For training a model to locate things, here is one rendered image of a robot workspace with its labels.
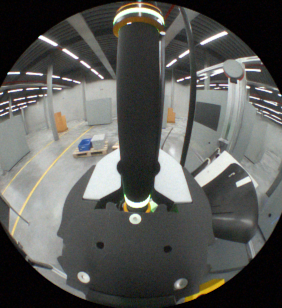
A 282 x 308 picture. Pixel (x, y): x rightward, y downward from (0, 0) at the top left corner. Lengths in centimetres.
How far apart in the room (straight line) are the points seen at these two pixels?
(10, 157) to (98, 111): 642
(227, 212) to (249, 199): 4
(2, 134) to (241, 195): 644
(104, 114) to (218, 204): 739
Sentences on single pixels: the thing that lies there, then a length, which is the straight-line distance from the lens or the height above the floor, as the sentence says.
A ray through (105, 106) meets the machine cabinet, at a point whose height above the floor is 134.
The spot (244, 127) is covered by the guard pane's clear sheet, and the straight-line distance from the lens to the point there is 84.
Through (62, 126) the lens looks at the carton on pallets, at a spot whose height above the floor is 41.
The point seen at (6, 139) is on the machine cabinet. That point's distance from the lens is 632.
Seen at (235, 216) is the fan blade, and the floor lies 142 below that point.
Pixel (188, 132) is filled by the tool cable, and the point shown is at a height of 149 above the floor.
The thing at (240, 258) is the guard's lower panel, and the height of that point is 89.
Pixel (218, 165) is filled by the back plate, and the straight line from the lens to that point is 53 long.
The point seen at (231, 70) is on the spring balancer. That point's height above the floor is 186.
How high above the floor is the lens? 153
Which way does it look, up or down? 30 degrees down
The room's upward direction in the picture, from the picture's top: 1 degrees clockwise
